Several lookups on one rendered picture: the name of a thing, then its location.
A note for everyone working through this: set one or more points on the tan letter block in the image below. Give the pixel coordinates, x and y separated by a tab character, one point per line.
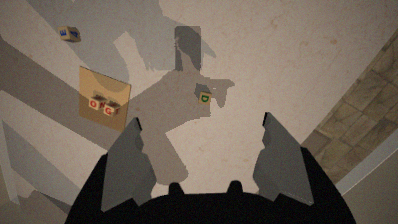
69	34
205	97
112	109
97	102

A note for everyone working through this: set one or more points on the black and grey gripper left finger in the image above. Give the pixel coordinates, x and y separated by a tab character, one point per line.
122	180

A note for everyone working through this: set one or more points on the tan mat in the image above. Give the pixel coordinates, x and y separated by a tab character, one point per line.
93	84

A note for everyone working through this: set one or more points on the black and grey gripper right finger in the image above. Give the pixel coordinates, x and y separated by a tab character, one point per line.
288	174

